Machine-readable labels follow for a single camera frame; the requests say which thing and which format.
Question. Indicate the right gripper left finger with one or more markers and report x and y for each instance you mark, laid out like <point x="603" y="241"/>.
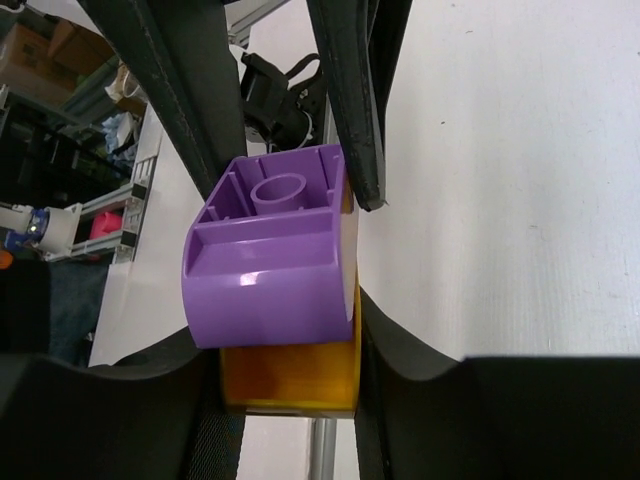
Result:
<point x="159" y="418"/>

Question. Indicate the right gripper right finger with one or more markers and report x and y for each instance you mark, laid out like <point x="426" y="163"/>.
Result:
<point x="424" y="415"/>

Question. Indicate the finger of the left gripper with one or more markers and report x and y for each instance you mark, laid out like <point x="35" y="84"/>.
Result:
<point x="359" y="44"/>
<point x="178" y="51"/>

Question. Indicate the yellow lego brick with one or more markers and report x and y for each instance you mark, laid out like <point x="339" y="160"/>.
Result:
<point x="307" y="380"/>

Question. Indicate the purple curved lego brick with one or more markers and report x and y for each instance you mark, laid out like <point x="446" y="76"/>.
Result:
<point x="271" y="257"/>

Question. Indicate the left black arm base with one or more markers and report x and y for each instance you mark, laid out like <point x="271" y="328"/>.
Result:
<point x="279" y="113"/>

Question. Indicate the cardboard boxes on shelf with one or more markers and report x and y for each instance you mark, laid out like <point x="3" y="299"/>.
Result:
<point x="51" y="69"/>

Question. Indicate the pink plastic object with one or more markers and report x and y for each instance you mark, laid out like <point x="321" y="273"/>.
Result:
<point x="104" y="224"/>

